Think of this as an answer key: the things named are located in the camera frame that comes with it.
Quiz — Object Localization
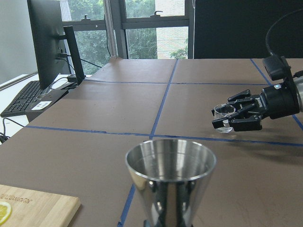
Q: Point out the lemon slices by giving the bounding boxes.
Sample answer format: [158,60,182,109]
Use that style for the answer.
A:
[0,201,12,225]

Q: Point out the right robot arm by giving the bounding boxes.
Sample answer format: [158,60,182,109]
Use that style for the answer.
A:
[212,78,303,131]

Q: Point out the small glass beaker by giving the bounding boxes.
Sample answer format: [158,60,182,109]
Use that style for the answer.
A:
[214,104,236,133]

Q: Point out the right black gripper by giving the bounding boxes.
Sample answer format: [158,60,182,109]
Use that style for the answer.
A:
[212,82,300,131]

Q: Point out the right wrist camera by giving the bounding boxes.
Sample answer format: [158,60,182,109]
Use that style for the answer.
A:
[262,54,292,81]

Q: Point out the black desktop box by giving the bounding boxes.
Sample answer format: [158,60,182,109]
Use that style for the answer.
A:
[25,89,68,122]

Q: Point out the black keyboard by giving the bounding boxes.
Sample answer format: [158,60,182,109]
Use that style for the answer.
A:
[0,80,49,118]

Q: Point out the steel jigger measuring cup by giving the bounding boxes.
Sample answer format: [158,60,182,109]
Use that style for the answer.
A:
[125,139,217,227]

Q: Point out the black computer monitor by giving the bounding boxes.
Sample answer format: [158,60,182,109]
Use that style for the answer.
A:
[27,0,85,90]

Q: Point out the wooden cutting board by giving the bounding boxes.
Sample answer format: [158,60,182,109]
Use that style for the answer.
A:
[0,185,80,227]

